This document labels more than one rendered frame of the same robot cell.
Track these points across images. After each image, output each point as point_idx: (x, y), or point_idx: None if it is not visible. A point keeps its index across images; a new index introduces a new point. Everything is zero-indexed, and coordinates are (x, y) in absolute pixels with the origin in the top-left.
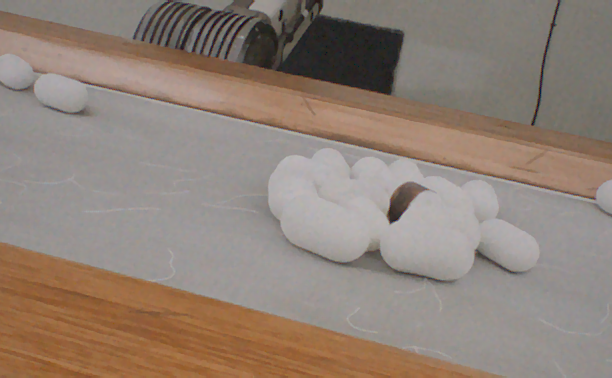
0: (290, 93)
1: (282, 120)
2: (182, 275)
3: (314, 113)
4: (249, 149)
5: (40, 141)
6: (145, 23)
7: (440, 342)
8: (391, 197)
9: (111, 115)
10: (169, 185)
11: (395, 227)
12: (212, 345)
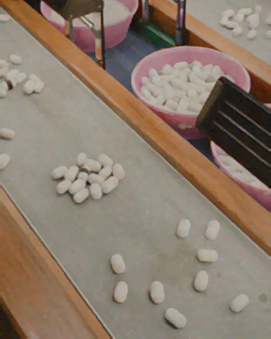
0: (29, 241)
1: (39, 242)
2: (150, 177)
3: (29, 234)
4: (77, 226)
5: (141, 237)
6: None
7: (124, 153)
8: (87, 175)
9: (103, 261)
10: (125, 207)
11: (110, 161)
12: (171, 143)
